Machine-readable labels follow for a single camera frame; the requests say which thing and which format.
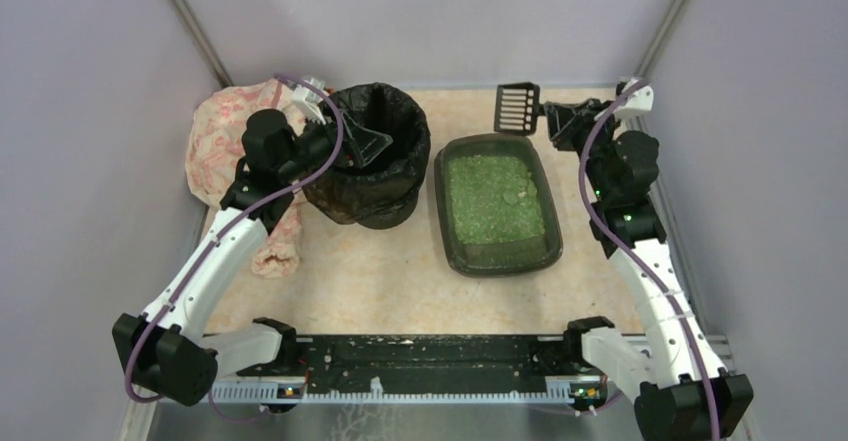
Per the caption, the black bag lined bin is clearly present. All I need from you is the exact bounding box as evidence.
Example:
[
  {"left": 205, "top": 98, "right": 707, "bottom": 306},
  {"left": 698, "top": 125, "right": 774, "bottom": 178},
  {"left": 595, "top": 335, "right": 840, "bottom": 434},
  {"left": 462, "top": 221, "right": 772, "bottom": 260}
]
[{"left": 303, "top": 82, "right": 431, "bottom": 230}]

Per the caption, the pink patterned cloth bag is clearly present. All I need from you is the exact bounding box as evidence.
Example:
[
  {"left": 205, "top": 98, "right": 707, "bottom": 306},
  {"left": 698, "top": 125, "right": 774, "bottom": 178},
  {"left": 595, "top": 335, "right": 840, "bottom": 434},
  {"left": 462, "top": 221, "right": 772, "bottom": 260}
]
[{"left": 185, "top": 79, "right": 306, "bottom": 279}]

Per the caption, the black litter scoop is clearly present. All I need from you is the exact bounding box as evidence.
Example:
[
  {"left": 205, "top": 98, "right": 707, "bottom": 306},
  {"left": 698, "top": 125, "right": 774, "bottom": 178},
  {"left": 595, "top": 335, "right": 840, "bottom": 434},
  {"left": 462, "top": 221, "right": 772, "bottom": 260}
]
[{"left": 493, "top": 82, "right": 543, "bottom": 136}]

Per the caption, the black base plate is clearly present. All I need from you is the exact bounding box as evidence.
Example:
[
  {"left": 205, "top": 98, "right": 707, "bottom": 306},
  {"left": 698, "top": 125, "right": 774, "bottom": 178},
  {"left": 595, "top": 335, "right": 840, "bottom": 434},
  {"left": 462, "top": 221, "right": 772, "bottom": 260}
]
[{"left": 240, "top": 335, "right": 611, "bottom": 403}]

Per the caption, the aluminium rail frame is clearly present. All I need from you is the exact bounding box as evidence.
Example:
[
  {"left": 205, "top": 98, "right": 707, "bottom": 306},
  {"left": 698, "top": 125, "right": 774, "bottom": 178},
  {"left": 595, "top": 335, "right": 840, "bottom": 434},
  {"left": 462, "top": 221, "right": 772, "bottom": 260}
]
[{"left": 119, "top": 331, "right": 763, "bottom": 441}]

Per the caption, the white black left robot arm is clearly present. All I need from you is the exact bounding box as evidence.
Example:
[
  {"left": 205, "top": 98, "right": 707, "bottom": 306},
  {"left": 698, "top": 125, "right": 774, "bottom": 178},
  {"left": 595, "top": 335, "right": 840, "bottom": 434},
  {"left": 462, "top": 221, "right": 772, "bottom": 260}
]
[{"left": 112, "top": 109, "right": 395, "bottom": 406}]

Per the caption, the dark grey litter box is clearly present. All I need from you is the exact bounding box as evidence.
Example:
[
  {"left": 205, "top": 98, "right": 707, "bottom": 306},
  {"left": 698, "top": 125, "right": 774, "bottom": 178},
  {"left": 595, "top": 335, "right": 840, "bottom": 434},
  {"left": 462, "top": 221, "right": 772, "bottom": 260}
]
[{"left": 433, "top": 134, "right": 563, "bottom": 277}]

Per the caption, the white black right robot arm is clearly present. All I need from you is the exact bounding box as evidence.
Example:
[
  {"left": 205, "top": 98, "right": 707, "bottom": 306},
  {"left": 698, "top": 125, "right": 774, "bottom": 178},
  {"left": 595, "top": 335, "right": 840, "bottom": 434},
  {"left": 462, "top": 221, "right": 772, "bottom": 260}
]
[{"left": 538, "top": 98, "right": 754, "bottom": 440}]

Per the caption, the green cat litter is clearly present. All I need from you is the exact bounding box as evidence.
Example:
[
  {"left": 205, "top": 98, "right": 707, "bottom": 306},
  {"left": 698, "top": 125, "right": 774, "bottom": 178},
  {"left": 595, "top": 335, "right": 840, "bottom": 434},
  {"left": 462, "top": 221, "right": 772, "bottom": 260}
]
[{"left": 447, "top": 155, "right": 545, "bottom": 245}]

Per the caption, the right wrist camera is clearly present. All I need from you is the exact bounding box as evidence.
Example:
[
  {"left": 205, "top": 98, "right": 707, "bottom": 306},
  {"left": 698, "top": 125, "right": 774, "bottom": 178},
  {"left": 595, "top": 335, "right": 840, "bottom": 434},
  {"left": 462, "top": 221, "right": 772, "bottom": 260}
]
[{"left": 613, "top": 78, "right": 655, "bottom": 121}]

